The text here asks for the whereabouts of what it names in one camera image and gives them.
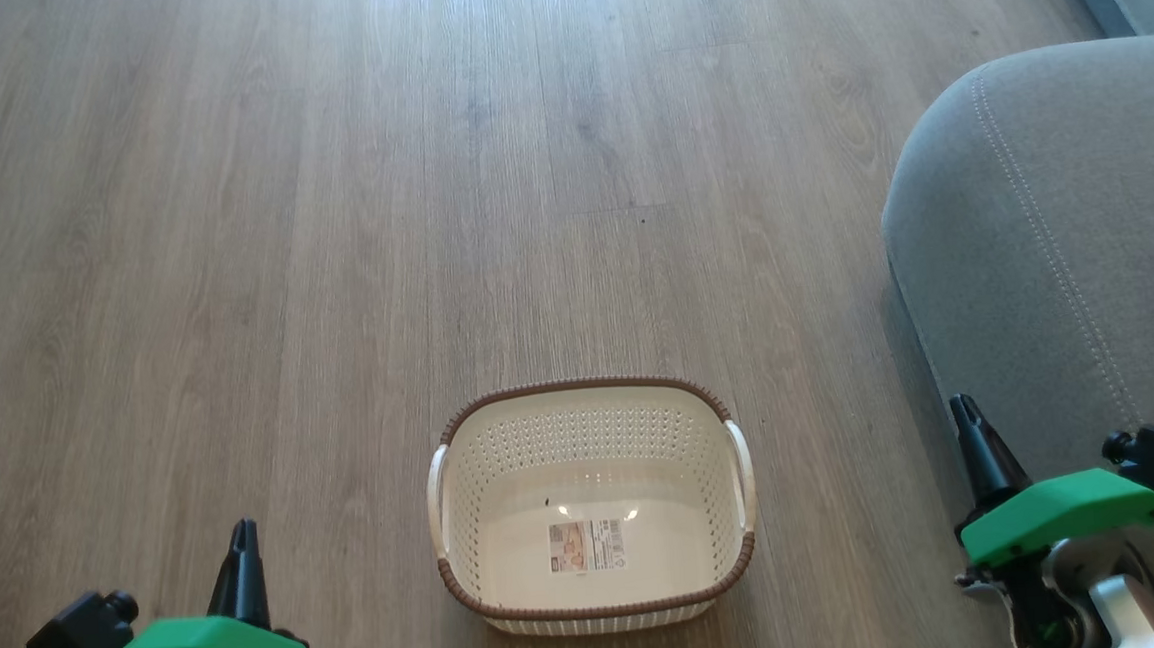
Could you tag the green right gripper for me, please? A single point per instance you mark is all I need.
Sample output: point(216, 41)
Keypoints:
point(1070, 514)

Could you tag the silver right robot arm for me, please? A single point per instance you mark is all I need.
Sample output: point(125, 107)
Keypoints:
point(1116, 612)

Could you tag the cream laundry basket brown rim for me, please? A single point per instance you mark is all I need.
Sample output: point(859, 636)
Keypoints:
point(687, 478)

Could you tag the printed basket label sticker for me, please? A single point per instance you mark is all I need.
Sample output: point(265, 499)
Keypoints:
point(587, 546)

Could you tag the grey fabric sofa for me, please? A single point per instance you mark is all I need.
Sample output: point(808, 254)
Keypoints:
point(1033, 236)

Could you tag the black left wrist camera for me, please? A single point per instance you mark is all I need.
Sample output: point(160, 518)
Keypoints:
point(80, 630)

